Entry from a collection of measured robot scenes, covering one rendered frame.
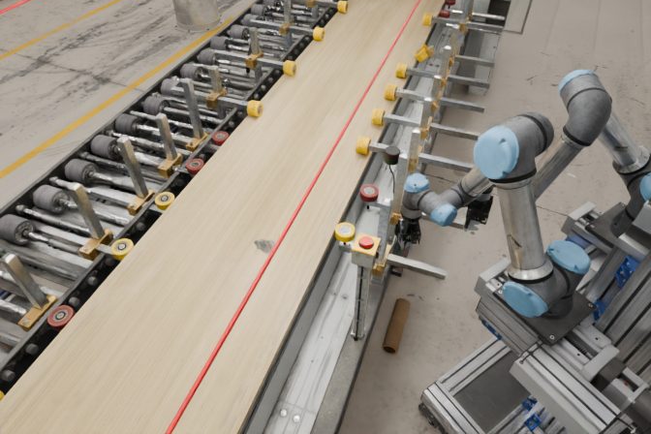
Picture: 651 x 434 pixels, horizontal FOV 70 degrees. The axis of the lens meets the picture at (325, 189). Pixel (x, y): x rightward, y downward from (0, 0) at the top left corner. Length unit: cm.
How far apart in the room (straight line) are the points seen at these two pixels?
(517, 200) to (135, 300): 128
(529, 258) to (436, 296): 154
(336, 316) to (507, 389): 88
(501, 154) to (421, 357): 163
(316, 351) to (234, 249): 50
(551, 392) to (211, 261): 119
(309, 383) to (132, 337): 64
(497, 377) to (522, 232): 123
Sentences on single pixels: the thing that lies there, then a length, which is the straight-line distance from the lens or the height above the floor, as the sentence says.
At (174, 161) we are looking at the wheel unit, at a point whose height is 87.
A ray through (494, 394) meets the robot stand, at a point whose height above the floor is 21.
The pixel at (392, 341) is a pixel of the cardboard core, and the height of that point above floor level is 8.
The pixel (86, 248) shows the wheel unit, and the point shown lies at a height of 87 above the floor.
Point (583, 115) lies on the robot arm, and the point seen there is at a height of 151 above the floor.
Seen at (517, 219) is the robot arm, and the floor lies 143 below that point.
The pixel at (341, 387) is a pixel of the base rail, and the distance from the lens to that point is 174.
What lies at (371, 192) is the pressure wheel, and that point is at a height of 90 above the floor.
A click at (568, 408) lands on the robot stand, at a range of 160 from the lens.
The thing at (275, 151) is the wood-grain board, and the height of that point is 90.
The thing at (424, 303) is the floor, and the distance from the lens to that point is 279.
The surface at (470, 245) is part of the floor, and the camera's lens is 313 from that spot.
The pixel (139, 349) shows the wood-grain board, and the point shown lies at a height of 90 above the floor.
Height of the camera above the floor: 229
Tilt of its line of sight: 43 degrees down
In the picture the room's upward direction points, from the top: straight up
